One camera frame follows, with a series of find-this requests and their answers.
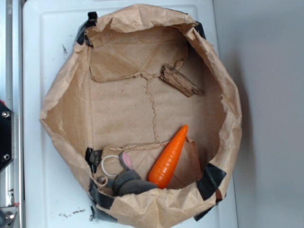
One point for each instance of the grey plush bunny toy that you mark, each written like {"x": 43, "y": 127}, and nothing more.
{"x": 126, "y": 182}

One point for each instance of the silver corner bracket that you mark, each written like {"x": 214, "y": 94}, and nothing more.
{"x": 9, "y": 217}

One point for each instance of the brown paper bag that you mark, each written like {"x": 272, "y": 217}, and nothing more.
{"x": 108, "y": 98}

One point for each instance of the orange plastic carrot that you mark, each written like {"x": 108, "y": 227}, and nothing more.
{"x": 164, "y": 168}

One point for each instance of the white plastic tray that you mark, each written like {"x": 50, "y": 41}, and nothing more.
{"x": 53, "y": 197}

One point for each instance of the black metal bracket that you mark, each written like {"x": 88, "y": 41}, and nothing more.
{"x": 5, "y": 136}

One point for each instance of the brown wood chip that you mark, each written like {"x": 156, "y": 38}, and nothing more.
{"x": 179, "y": 81}

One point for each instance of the aluminium frame rail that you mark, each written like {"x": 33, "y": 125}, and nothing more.
{"x": 11, "y": 93}

